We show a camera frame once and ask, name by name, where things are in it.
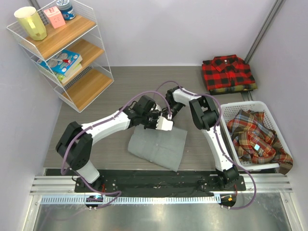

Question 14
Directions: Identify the grey long sleeve shirt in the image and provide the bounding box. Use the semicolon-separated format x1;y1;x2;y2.
128;125;187;172

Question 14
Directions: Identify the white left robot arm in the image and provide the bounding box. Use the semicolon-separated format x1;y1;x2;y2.
56;95;161;191

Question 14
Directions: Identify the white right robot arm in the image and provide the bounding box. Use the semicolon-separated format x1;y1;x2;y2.
166;87;239;189

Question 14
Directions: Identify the white plastic laundry basket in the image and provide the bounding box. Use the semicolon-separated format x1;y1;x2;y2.
220;101;291;173

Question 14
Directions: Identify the red black plaid shirt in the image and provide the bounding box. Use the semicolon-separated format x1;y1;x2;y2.
202;54;255;90

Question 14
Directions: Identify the yellow green plaid shirt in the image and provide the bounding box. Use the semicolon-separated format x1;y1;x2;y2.
209;83;257;95

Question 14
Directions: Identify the green book under blue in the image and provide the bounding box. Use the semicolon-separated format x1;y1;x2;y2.
56;64;82;84

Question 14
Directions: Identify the orange plaid shirt in basket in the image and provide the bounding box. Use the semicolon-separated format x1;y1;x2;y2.
227;110;293;175

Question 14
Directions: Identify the red white marker pen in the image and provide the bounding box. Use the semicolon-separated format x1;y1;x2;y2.
51;57;72;64

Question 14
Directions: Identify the pink cube box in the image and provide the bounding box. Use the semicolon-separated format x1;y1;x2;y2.
43;6;65;29

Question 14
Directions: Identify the blue lidded jar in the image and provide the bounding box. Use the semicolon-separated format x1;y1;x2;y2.
56;0;76;21

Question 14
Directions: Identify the yellow plastic pitcher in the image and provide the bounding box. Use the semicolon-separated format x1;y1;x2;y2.
14;6;47;41

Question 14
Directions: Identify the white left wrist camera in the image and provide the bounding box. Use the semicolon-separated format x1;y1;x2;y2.
155;116;174;131

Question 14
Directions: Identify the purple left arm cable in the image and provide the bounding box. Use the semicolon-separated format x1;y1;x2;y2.
60;90;173;209

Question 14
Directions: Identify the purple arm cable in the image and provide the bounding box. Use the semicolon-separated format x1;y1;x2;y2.
60;90;173;209
155;80;257;211

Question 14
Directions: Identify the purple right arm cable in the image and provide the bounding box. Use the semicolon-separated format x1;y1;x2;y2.
155;80;257;211

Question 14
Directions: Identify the white slotted cable duct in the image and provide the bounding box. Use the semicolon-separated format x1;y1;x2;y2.
40;194;221;205

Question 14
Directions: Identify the white wire wooden shelf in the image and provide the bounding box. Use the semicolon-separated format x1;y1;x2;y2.
7;0;114;113

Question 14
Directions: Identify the aluminium frame post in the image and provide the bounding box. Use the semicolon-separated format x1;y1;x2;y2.
245;0;285;63

